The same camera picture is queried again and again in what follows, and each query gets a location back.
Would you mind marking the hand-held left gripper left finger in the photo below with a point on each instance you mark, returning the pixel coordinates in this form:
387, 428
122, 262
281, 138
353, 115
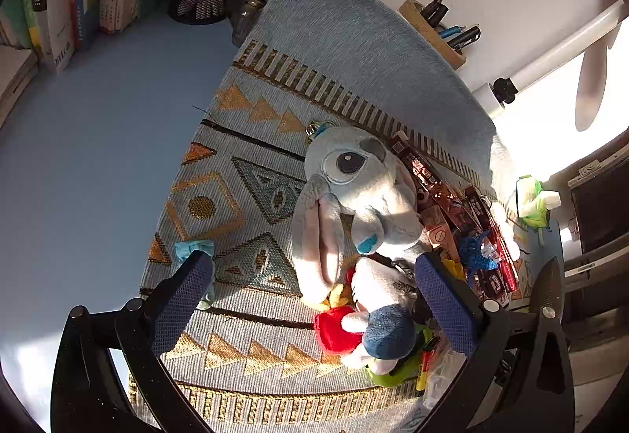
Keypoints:
182, 300

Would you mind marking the grey big-eyed plush toy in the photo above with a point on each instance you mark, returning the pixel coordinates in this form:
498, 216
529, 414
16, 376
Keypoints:
344, 168

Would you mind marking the black monitor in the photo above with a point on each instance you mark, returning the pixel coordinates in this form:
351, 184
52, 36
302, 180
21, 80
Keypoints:
602, 207

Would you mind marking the translucent teal toy figure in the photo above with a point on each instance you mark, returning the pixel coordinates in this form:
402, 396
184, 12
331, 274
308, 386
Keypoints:
189, 249

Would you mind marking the white duck plush toy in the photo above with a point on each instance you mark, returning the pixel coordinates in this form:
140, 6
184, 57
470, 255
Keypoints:
378, 280

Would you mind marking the patterned woven table mat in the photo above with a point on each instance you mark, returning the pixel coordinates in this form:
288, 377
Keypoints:
319, 45

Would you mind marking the blue plastic toy figure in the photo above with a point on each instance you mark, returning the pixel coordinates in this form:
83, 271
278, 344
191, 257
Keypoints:
474, 251

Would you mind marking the yellow plastic toy figure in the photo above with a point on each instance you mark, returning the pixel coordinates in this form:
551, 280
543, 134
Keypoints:
452, 266

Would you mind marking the green handheld game console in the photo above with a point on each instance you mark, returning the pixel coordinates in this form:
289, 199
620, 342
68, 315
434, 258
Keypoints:
388, 376

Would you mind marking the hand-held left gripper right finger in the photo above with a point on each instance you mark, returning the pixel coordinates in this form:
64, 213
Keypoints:
442, 305

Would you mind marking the white desk lamp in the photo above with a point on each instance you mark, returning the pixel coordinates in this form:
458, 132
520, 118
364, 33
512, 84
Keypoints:
555, 55

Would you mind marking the wooden pen holder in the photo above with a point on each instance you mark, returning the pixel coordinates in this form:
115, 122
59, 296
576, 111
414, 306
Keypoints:
432, 40

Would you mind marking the grey plastic device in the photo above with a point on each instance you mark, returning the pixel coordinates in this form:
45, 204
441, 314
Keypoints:
599, 315

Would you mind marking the black pen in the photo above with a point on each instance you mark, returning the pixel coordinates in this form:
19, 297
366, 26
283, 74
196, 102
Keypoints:
467, 36

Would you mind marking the row of books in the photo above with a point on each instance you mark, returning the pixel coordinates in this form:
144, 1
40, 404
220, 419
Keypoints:
54, 10

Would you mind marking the green tissue pack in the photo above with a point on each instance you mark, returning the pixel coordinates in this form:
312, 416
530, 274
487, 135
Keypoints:
533, 204

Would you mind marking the red yellow snack packet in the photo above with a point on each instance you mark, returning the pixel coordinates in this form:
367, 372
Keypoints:
426, 364

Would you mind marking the pile of red snack packets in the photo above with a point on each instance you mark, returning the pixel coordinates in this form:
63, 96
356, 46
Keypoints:
422, 168

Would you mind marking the black marker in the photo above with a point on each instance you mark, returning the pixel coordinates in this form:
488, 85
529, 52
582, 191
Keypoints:
435, 10

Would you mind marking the small printed cardboard box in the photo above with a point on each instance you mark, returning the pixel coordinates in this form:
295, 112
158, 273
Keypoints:
440, 231

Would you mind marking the blue pen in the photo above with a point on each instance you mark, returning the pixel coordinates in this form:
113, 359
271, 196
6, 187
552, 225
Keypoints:
452, 31

